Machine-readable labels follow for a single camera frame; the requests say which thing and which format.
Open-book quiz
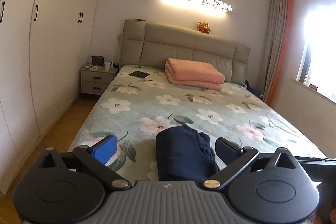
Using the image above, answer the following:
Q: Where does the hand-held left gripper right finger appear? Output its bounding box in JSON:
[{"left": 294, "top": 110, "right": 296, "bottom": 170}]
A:
[{"left": 203, "top": 137, "right": 303, "bottom": 189}]

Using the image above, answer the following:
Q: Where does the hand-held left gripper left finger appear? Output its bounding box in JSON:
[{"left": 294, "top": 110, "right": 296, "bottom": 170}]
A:
[{"left": 38, "top": 135, "right": 132, "bottom": 190}]

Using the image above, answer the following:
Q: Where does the navy blue garment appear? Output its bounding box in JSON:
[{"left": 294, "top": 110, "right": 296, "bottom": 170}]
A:
[{"left": 156, "top": 126, "right": 220, "bottom": 181}]

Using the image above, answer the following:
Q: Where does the floral green bed sheet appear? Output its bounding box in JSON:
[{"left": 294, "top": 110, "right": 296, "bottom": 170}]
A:
[{"left": 68, "top": 64, "right": 326, "bottom": 181}]

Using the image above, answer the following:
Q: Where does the beige nightstand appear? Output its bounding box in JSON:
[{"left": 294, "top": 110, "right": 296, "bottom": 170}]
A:
[{"left": 80, "top": 65, "right": 119, "bottom": 101}]

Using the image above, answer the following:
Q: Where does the black tablet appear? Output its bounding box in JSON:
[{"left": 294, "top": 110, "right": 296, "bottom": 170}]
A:
[{"left": 128, "top": 70, "right": 151, "bottom": 80}]

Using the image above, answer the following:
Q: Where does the pink folded blanket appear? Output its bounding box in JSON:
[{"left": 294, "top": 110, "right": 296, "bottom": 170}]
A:
[{"left": 165, "top": 58, "right": 226, "bottom": 90}]

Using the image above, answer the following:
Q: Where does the white wardrobe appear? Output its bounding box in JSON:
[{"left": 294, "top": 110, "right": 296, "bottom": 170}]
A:
[{"left": 0, "top": 0, "right": 105, "bottom": 188}]

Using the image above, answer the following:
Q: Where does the beige upholstered bed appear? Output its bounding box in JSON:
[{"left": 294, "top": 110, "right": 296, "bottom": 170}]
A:
[{"left": 120, "top": 19, "right": 251, "bottom": 84}]

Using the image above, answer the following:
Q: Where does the grey curtain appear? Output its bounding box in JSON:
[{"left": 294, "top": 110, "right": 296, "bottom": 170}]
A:
[{"left": 263, "top": 0, "right": 289, "bottom": 102}]

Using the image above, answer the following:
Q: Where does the orange curtain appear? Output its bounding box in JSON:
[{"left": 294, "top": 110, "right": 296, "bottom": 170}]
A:
[{"left": 270, "top": 0, "right": 294, "bottom": 106}]

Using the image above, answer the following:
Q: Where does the orange plush toy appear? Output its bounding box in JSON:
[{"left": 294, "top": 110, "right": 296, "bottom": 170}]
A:
[{"left": 197, "top": 21, "right": 211, "bottom": 35}]

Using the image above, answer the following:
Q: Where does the window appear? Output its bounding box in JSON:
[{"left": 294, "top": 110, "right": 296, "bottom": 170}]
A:
[{"left": 295, "top": 1, "right": 336, "bottom": 104}]

